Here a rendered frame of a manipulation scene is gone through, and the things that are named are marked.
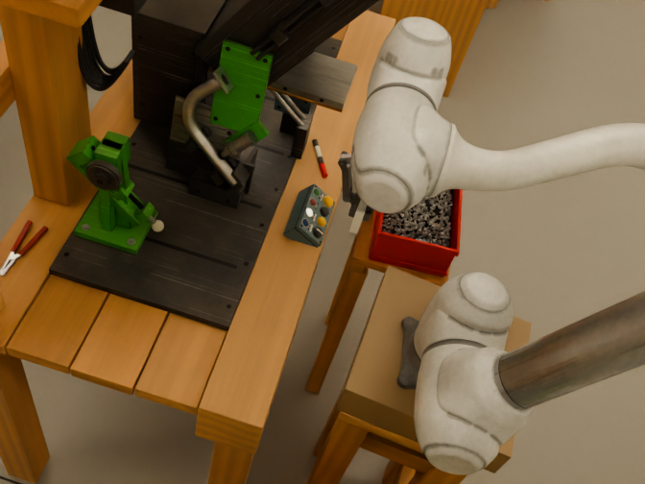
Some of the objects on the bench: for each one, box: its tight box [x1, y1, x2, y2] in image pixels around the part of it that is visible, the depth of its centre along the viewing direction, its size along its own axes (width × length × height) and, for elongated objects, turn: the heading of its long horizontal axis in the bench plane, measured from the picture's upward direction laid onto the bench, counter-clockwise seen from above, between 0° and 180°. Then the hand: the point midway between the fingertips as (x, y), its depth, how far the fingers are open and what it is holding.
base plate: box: [49, 37, 343, 331], centre depth 197 cm, size 42×110×2 cm, turn 158°
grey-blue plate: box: [274, 92, 312, 136], centre depth 196 cm, size 10×2×14 cm, turn 68°
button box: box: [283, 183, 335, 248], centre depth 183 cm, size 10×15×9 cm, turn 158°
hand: (358, 216), depth 133 cm, fingers closed
